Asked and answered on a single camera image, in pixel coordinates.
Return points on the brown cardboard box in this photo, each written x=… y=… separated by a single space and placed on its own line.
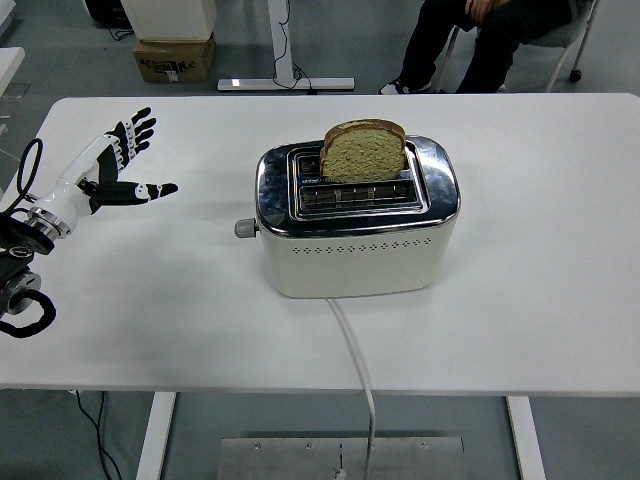
x=170 y=62

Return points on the white side table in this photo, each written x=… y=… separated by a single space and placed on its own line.
x=10 y=65

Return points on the brown bread slice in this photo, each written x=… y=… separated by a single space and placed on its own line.
x=362 y=155

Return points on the cream and chrome toaster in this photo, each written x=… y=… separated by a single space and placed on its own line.
x=350 y=270

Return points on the person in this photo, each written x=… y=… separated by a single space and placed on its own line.
x=435 y=40

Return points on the white T-shaped desk leg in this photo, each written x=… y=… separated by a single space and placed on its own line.
x=280 y=40

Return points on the white box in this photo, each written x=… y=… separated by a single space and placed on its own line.
x=170 y=20

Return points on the black equipment case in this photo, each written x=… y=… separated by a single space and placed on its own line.
x=103 y=12

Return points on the white table leg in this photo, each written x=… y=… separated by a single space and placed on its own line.
x=525 y=435
x=155 y=435

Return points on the grey chair with metal legs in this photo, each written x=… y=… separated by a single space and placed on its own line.
x=560 y=34

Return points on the grey floor socket plate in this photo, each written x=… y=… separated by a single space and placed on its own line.
x=15 y=90

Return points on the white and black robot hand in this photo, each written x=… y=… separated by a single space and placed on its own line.
x=75 y=187

